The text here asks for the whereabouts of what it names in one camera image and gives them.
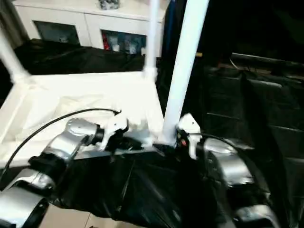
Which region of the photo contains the white plastic table top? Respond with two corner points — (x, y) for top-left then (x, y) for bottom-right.
(0, 68), (167, 167)

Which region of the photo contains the white plastic table leg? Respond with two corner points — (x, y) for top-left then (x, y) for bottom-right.
(0, 22), (30, 83)
(159, 0), (211, 146)
(142, 0), (159, 83)

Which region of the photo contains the black plastic mat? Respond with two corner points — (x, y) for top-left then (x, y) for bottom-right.
(0, 39), (304, 228)

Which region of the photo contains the blue upright panel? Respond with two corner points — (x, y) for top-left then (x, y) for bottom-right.
(163, 0), (177, 57)

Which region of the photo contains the black long bar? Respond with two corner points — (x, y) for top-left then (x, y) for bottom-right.
(231, 52), (304, 67)

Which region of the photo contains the black case with yellow label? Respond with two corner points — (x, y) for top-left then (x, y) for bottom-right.
(201, 0), (236, 67)

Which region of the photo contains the white cabinet with glass doors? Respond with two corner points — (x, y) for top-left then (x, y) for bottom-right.
(14, 0), (166, 57)

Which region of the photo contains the dark crumpled bag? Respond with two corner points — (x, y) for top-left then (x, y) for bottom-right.
(97, 0), (122, 10)

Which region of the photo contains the grey curtain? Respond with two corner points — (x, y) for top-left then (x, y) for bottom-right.
(0, 0), (27, 48)

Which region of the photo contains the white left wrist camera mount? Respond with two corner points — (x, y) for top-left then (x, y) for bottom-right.
(98, 116), (130, 152)

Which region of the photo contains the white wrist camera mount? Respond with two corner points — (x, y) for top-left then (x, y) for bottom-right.
(98, 116), (130, 152)
(178, 113), (201, 160)

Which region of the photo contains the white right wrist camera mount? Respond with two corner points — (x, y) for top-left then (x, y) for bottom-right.
(178, 113), (201, 160)

